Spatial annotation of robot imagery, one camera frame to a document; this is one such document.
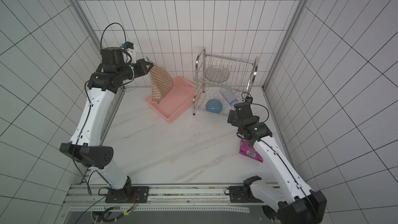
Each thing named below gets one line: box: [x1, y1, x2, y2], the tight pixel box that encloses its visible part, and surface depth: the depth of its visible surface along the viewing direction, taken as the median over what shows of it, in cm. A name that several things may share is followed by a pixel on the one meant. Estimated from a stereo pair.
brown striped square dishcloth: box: [146, 56, 174, 104], surface depth 81 cm
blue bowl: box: [205, 99, 223, 115], surface depth 102 cm
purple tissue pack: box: [238, 138, 264, 163], surface depth 84 cm
